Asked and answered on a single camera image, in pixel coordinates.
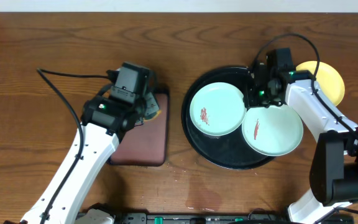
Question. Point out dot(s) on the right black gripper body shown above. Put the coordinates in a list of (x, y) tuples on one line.
[(261, 95)]

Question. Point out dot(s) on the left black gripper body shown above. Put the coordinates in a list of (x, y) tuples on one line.
[(151, 104)]

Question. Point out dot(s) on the green and yellow sponge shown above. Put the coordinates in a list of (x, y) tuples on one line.
[(152, 107)]

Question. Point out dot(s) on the light green plate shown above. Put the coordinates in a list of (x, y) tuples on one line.
[(273, 131)]

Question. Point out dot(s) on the light blue plate top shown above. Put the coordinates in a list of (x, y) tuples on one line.
[(217, 109)]

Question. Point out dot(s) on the yellow plate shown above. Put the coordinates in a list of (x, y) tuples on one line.
[(331, 83)]

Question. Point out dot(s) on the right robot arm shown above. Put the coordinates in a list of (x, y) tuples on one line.
[(334, 171)]

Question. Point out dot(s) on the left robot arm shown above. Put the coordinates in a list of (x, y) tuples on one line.
[(106, 118)]

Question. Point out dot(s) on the round black tray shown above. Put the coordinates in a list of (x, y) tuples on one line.
[(229, 151)]

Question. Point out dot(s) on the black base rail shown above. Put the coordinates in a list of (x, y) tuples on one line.
[(99, 213)]

